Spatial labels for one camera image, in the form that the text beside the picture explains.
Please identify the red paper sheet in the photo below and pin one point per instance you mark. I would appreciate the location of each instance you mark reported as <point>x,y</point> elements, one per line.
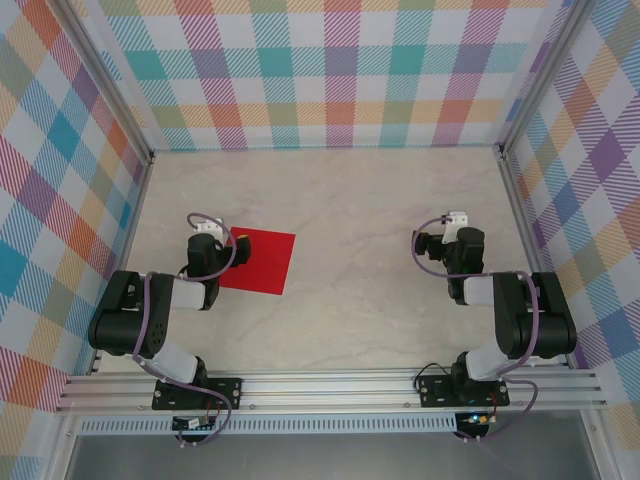
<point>270,265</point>

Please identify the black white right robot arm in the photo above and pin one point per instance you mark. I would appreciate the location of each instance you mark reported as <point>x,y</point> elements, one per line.
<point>545,320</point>

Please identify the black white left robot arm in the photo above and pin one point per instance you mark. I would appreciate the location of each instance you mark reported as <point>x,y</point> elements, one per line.
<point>125,320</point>

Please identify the right small circuit board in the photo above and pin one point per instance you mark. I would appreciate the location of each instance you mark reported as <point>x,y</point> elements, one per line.
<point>477,420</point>

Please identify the small circuit board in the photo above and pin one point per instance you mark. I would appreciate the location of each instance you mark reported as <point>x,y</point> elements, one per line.
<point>477,420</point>
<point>190,425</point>

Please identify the left small circuit board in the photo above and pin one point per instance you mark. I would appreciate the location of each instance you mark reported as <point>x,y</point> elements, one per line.
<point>190,425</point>

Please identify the grey metal panel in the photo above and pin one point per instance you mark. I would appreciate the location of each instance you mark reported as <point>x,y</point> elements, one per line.
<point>325,457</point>

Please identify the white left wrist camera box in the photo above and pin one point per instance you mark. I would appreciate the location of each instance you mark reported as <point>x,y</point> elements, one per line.
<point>209,226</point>

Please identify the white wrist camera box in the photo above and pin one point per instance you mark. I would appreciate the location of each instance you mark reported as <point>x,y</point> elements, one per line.
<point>457,218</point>
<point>209,226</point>

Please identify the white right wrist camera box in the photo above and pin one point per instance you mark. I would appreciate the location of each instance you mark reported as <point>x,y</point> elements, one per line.
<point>457,218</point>

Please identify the aluminium right side rail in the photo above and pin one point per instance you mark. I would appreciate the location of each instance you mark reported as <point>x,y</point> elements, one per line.
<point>520,210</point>

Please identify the aluminium left side rail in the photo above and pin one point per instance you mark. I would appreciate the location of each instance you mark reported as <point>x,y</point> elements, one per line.
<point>135,210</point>

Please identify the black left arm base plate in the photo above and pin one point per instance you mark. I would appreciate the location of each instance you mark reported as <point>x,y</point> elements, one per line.
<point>227,392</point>

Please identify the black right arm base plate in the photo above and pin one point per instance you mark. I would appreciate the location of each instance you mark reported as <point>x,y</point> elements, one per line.
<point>432,392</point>

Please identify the aluminium mounting rail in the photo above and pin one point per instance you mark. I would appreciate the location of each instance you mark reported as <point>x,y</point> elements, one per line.
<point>325,390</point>

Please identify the aluminium right frame post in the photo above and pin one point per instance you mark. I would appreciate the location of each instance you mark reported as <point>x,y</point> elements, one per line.
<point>545,75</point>

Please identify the aluminium frame post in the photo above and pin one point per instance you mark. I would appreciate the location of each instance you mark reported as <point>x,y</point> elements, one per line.
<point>545,75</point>
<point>100,75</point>

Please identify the aluminium left frame post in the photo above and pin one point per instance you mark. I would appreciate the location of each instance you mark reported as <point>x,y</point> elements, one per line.
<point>100,75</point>

